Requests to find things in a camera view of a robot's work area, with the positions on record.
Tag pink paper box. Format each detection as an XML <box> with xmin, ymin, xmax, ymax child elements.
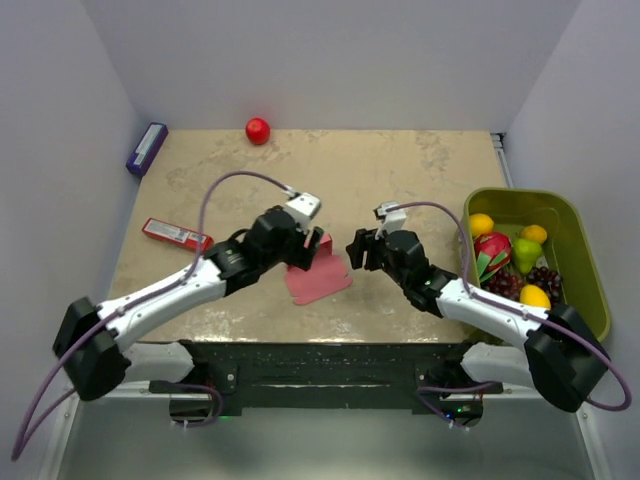
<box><xmin>284</xmin><ymin>234</ymin><xmax>353</xmax><ymax>306</ymax></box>

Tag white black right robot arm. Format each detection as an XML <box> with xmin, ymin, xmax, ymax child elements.
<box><xmin>346</xmin><ymin>229</ymin><xmax>608</xmax><ymax>413</ymax></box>

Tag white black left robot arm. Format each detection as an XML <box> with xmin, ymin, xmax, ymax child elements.
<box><xmin>53</xmin><ymin>195</ymin><xmax>324</xmax><ymax>401</ymax></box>

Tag yellow lemon upper left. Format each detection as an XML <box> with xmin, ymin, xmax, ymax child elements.
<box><xmin>469</xmin><ymin>213</ymin><xmax>495</xmax><ymax>238</ymax></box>

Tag red rectangular carton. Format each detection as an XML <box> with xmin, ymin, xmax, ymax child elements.
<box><xmin>141</xmin><ymin>218</ymin><xmax>214</xmax><ymax>252</ymax></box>

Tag red dragon fruit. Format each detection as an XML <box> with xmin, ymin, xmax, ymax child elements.
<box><xmin>474</xmin><ymin>232</ymin><xmax>512</xmax><ymax>282</ymax></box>

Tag dark purple grapes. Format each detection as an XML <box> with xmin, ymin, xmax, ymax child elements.
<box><xmin>481</xmin><ymin>267</ymin><xmax>563</xmax><ymax>306</ymax></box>

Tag red apple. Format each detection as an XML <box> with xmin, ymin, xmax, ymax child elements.
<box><xmin>245</xmin><ymin>117</ymin><xmax>271</xmax><ymax>145</ymax></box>

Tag green pear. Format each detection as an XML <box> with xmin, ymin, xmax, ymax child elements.
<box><xmin>511</xmin><ymin>237</ymin><xmax>543</xmax><ymax>275</ymax></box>

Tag orange fruit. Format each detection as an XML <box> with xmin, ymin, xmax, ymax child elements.
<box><xmin>520</xmin><ymin>224</ymin><xmax>548</xmax><ymax>245</ymax></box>

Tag purple rectangular carton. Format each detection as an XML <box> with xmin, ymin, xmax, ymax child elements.
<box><xmin>126</xmin><ymin>122</ymin><xmax>169</xmax><ymax>178</ymax></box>

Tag green plastic bin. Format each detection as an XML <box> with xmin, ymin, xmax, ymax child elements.
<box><xmin>460</xmin><ymin>188</ymin><xmax>610</xmax><ymax>341</ymax></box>

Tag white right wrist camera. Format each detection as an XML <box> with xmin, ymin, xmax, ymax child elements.
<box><xmin>374</xmin><ymin>201</ymin><xmax>407</xmax><ymax>240</ymax></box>

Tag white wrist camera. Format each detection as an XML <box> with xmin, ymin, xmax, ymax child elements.
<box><xmin>283</xmin><ymin>192</ymin><xmax>322</xmax><ymax>233</ymax></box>
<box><xmin>374</xmin><ymin>201</ymin><xmax>407</xmax><ymax>240</ymax></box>

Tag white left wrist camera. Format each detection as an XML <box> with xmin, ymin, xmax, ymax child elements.
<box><xmin>283</xmin><ymin>192</ymin><xmax>322</xmax><ymax>233</ymax></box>

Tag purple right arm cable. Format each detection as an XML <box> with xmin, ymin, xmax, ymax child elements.
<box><xmin>382</xmin><ymin>201</ymin><xmax>633</xmax><ymax>412</ymax></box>

